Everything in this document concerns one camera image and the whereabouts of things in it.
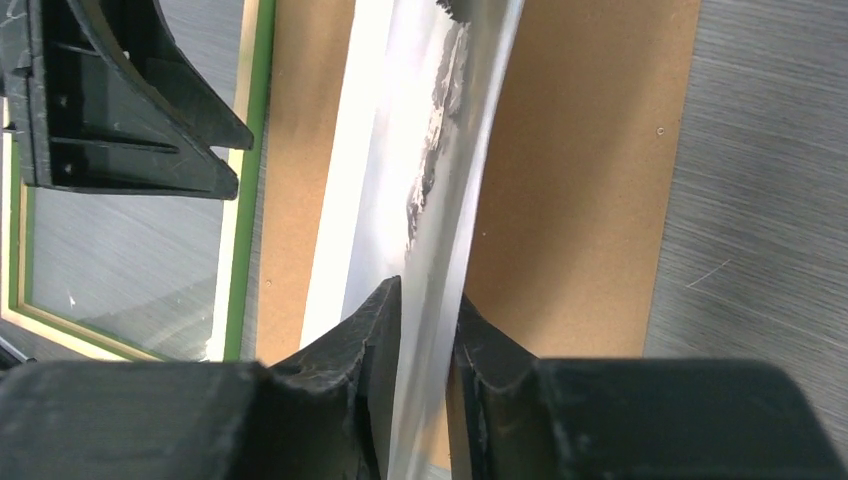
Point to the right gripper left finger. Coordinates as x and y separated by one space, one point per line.
323 413

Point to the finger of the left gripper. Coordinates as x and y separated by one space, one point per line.
133 39
83 129

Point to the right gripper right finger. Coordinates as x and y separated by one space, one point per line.
513 415

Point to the wooden picture frame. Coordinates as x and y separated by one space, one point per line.
245 166

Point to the brown backing board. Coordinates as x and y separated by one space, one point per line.
575 189

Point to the photo with white borders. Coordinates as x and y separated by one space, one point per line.
420 90

